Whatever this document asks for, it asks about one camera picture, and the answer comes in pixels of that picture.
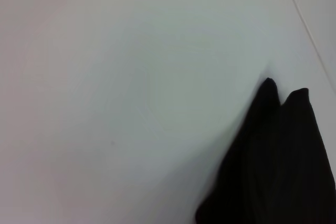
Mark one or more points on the black t-shirt with FREE print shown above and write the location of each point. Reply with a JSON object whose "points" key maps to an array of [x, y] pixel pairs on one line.
{"points": [[275, 161]]}

